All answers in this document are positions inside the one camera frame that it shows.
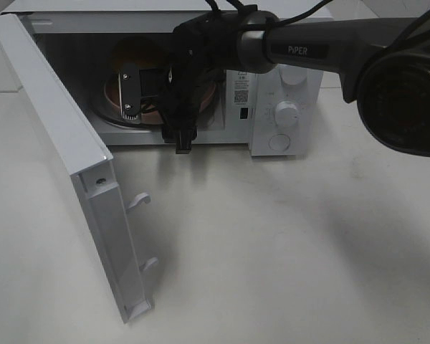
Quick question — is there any burger with lettuce and cheese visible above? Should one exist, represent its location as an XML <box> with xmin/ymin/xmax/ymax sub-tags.
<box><xmin>104</xmin><ymin>36</ymin><xmax>171</xmax><ymax>85</ymax></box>

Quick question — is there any white warning label sticker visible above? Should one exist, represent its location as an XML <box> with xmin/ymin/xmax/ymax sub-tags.
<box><xmin>233</xmin><ymin>72</ymin><xmax>250</xmax><ymax>105</ymax></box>

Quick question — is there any pink round plate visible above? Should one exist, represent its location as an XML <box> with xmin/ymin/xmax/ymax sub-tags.
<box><xmin>103</xmin><ymin>77</ymin><xmax>217</xmax><ymax>127</ymax></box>

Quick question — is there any white microwave oven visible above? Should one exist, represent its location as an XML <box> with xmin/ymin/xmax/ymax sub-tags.
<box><xmin>0</xmin><ymin>1</ymin><xmax>323</xmax><ymax>159</ymax></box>

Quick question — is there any round white door button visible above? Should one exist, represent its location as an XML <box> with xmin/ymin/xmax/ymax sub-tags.
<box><xmin>269</xmin><ymin>134</ymin><xmax>291</xmax><ymax>152</ymax></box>

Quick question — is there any black camera cable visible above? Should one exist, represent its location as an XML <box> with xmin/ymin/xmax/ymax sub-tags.
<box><xmin>139</xmin><ymin>0</ymin><xmax>430</xmax><ymax>112</ymax></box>

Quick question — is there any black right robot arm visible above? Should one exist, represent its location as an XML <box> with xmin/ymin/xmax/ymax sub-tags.
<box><xmin>154</xmin><ymin>6</ymin><xmax>430</xmax><ymax>157</ymax></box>

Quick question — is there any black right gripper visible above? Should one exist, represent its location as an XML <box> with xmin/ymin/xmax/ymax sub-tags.
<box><xmin>138</xmin><ymin>14</ymin><xmax>244</xmax><ymax>155</ymax></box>

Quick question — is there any white microwave knob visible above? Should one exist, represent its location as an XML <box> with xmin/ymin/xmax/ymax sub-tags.
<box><xmin>274</xmin><ymin>101</ymin><xmax>300</xmax><ymax>128</ymax></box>
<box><xmin>279</xmin><ymin>64</ymin><xmax>307</xmax><ymax>86</ymax></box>

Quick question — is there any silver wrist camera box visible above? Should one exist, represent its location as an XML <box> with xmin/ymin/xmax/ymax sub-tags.
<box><xmin>118</xmin><ymin>62</ymin><xmax>143</xmax><ymax>125</ymax></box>

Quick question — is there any white microwave door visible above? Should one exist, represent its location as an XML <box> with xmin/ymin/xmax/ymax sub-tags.
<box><xmin>0</xmin><ymin>14</ymin><xmax>158</xmax><ymax>323</ymax></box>

